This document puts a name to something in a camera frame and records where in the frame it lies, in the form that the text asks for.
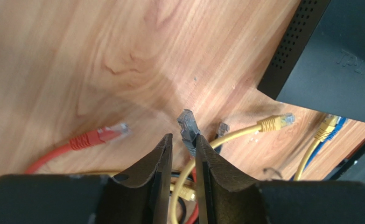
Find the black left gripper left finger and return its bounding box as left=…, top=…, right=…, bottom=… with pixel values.
left=98, top=133, right=173, bottom=224

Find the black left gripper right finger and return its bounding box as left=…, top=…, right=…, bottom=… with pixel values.
left=195, top=134, right=268, bottom=224

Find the yellow ethernet cable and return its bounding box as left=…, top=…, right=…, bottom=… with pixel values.
left=294, top=114, right=340, bottom=182
left=170, top=112, right=295, bottom=224

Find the black network switch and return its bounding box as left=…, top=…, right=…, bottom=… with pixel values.
left=257, top=0, right=365, bottom=122

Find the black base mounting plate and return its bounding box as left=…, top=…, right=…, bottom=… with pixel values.
left=325, top=124, right=365, bottom=187

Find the red ethernet cable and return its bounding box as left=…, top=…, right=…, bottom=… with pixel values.
left=25, top=122, right=130, bottom=175

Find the blue ethernet cable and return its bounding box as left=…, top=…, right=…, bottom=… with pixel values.
left=289, top=116, right=348, bottom=182

